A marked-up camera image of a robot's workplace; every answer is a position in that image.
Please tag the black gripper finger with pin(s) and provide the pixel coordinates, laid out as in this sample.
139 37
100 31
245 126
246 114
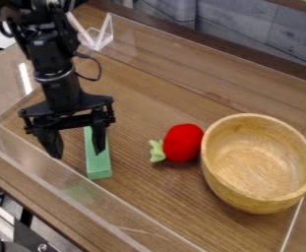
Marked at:
51 142
99 135

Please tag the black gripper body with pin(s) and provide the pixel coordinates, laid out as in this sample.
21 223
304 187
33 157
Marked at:
68 107

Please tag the green foam block stick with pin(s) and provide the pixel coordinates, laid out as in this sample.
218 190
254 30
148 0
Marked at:
98 164

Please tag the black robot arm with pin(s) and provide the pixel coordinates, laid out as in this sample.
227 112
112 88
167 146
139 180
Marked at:
37 24

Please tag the light wooden bowl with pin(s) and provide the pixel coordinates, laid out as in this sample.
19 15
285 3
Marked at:
253 161

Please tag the red plush strawberry toy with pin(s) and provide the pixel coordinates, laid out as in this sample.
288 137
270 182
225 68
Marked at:
181 144

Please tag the black device bottom left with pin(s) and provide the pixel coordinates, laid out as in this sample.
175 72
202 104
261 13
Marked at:
20 239

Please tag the clear acrylic tray enclosure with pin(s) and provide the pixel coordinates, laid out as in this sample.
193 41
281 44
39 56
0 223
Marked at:
154 207

